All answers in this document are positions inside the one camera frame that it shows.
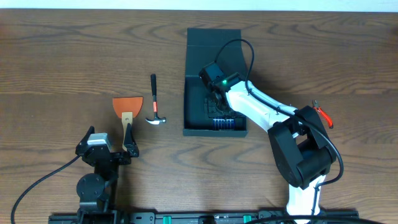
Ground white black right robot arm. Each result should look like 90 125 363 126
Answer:
205 79 343 223

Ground small black claw hammer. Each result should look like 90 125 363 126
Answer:
146 73 166 125

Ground orange scraper wooden handle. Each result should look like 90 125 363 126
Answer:
113 96 143 134

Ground black open gift box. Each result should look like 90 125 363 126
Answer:
183 27 248 138

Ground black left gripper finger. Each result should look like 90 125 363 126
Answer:
76 126 95 152
123 123 139 157

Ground precision screwdriver set case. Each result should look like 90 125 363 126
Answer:
213 118 235 131

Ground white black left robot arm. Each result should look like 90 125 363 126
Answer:
75 123 139 223

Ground red handled pliers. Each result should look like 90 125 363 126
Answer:
312 100 334 129

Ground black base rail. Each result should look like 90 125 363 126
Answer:
48 208 360 224

